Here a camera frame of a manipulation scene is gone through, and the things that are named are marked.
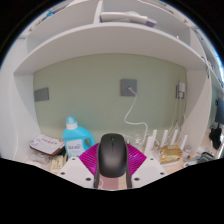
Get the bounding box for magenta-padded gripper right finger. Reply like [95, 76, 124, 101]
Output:
[124, 143, 168, 190]

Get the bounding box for black monitor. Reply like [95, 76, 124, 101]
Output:
[214, 98, 224, 126]

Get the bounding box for white power cable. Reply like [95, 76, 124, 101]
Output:
[123, 87, 149, 139]

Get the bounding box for black bag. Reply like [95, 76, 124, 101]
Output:
[209, 126, 224, 151]

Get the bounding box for grey wall socket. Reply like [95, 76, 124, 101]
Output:
[120, 78, 138, 98]

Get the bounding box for white wall charger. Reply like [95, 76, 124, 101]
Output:
[175, 80, 187, 100]

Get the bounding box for blue detergent bottle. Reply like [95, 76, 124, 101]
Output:
[62, 115, 96, 158]

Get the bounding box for grey blank wall plate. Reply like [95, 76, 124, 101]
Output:
[33, 87, 50, 103]

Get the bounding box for white router with antennas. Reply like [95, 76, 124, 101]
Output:
[143, 129, 189, 168]

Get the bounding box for black computer mouse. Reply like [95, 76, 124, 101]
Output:
[97, 133, 130, 179]

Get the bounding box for small tan box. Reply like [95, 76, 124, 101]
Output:
[51, 154, 64, 174]

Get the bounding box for gold foil bag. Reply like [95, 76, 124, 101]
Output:
[159, 145, 183, 165]

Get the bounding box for flat printed booklet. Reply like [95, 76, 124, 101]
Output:
[28, 133, 66, 157]

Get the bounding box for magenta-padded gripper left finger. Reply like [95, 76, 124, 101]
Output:
[57, 142, 102, 190]

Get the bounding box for grey zip pouch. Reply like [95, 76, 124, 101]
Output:
[197, 151, 216, 164]

